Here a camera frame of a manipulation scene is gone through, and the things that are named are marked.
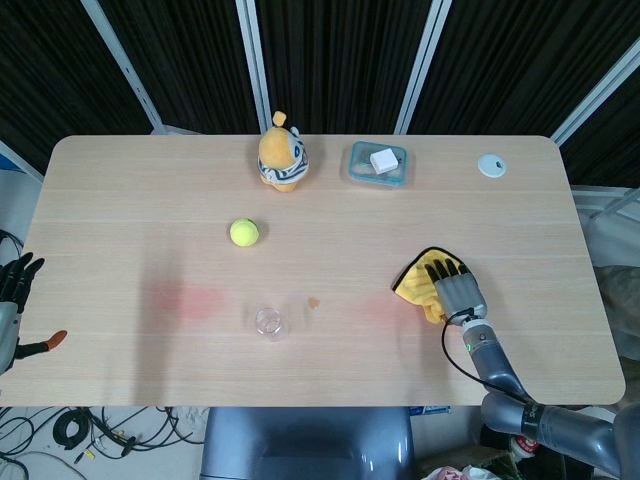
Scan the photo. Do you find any white partition post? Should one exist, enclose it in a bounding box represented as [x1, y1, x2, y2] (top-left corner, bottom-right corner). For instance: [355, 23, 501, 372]
[78, 0, 164, 136]
[396, 0, 454, 136]
[234, 0, 282, 135]
[551, 35, 640, 147]

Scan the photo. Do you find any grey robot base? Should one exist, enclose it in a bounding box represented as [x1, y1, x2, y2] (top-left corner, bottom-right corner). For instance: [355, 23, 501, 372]
[199, 406, 417, 480]

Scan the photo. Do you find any white charger block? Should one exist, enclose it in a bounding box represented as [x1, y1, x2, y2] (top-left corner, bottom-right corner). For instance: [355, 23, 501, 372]
[369, 147, 400, 174]

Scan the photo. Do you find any tangle of black floor cables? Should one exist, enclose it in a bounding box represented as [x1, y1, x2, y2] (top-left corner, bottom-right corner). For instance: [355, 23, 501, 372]
[88, 405, 204, 460]

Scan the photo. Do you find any crumpled plastic bag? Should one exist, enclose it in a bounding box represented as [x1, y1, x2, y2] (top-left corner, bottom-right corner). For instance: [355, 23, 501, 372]
[423, 460, 507, 480]

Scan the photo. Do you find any metal frame rack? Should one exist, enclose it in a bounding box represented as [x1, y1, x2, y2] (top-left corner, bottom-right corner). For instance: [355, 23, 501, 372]
[571, 183, 640, 224]

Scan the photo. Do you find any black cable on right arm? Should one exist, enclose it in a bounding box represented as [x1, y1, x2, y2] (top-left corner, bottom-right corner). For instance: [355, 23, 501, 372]
[440, 308, 532, 404]

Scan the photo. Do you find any yellow-green tennis ball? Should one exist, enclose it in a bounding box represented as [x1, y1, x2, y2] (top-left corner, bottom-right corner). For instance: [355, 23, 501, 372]
[229, 216, 261, 248]

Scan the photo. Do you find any clear container with blue lid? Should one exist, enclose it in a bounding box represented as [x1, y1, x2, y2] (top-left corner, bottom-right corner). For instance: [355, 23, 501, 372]
[341, 140, 414, 191]

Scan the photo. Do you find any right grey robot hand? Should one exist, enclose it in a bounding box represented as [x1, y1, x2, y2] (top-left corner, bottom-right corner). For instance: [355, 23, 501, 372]
[424, 257, 489, 322]

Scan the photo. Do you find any white round grommet cap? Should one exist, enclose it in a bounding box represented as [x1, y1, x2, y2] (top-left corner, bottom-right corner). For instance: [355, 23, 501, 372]
[476, 153, 508, 179]

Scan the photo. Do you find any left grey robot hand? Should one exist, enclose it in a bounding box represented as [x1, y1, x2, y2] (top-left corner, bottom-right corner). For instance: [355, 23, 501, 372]
[0, 253, 69, 374]

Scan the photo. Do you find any clear plastic jar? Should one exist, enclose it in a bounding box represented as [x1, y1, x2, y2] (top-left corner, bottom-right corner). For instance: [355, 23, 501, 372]
[241, 305, 293, 347]

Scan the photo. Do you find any yellow plush toy striped scarf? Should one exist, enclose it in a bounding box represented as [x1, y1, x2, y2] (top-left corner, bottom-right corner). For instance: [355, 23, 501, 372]
[256, 110, 309, 196]

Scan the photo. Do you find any black coiled cable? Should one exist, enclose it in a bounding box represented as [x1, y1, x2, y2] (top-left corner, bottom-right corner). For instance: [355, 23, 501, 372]
[51, 406, 95, 452]

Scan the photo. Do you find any yellow cloth with black trim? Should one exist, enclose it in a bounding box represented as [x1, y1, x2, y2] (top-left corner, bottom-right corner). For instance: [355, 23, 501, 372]
[390, 245, 472, 325]

